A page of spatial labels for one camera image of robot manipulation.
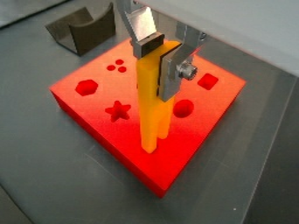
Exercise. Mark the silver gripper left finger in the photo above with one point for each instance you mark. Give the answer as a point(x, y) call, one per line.
point(138, 18)

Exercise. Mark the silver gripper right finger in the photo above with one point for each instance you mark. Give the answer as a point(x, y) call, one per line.
point(177, 62)

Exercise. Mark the yellow square-circle peg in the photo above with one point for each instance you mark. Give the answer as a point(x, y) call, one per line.
point(155, 112)

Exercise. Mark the black curved holder stand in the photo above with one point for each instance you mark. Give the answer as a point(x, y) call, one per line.
point(79, 32)

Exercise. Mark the red shape-sorter block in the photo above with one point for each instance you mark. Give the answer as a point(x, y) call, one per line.
point(98, 96)

